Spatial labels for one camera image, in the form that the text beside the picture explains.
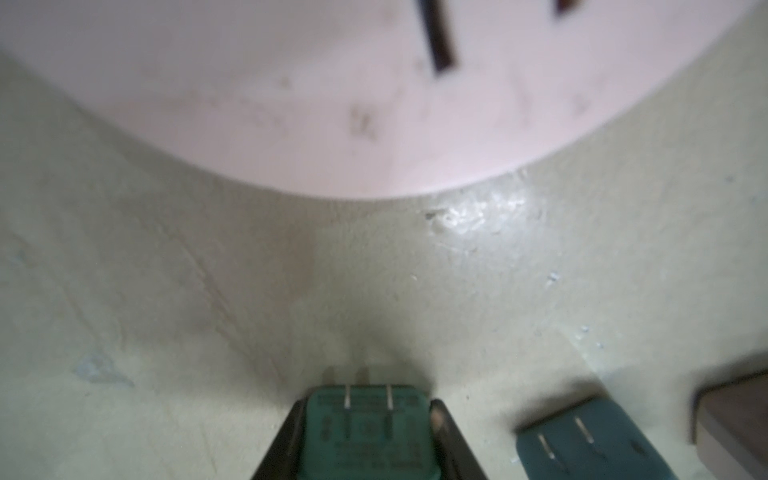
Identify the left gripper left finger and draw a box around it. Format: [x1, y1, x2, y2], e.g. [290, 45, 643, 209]
[251, 398, 307, 480]

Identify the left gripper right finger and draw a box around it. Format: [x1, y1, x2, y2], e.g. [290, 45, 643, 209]
[429, 399, 488, 480]

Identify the green plug adapter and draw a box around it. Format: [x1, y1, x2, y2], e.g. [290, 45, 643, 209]
[297, 385, 442, 480]

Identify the pink plug adapter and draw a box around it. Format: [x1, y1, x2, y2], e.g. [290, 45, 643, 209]
[695, 372, 767, 479]

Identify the teal plug adapter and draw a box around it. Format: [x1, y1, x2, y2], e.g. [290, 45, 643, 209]
[516, 397, 676, 480]

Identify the pink round power strip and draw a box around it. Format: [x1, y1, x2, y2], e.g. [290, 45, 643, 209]
[1, 1, 754, 199]

